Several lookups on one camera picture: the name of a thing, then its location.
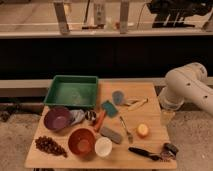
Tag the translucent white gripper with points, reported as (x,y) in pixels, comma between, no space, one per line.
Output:
(166,116)

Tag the grey rectangular block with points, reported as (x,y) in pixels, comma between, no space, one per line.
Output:
(112,135)

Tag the small dark block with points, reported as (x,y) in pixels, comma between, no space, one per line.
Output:
(168,147)

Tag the teal sponge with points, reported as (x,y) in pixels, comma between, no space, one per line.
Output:
(110,109)

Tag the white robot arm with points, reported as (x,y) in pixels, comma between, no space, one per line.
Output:
(186,82)

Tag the orange carrot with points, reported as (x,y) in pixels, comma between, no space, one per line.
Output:
(99,121)

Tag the small metal cup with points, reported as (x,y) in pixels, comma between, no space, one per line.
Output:
(91,116)

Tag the white cup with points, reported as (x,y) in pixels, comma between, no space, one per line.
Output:
(103,147)

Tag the orange bowl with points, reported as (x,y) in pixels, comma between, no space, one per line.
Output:
(81,142)

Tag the yellow orange fruit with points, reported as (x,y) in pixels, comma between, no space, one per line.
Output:
(142,130)

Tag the purple bowl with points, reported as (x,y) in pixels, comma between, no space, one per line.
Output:
(57,118)

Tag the black handled brush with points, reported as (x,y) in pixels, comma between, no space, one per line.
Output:
(147,154)

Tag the bunch of dark grapes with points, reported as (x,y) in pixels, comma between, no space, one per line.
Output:
(50,146)

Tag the grey towel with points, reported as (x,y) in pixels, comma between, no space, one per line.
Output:
(77,116)

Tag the green plastic tray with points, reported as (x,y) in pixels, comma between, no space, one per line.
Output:
(72,91)

